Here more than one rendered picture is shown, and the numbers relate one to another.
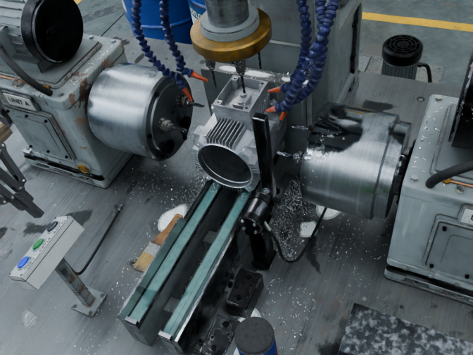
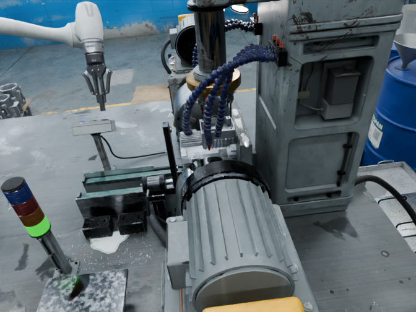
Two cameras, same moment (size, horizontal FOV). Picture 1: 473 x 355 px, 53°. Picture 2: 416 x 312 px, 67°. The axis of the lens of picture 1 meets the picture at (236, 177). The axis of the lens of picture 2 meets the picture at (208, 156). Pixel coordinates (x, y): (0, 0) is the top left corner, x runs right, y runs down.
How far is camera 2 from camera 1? 0.90 m
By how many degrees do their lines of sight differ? 40
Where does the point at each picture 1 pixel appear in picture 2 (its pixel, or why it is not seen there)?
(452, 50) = not seen: outside the picture
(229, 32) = (197, 73)
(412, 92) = (387, 245)
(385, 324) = (116, 291)
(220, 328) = (100, 220)
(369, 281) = not seen: hidden behind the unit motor
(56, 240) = (96, 124)
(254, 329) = (15, 182)
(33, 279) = (74, 129)
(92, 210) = (161, 144)
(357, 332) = (105, 278)
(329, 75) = (278, 157)
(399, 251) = not seen: hidden behind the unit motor
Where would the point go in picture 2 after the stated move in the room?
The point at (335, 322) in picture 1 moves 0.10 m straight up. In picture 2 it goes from (134, 279) to (127, 261)
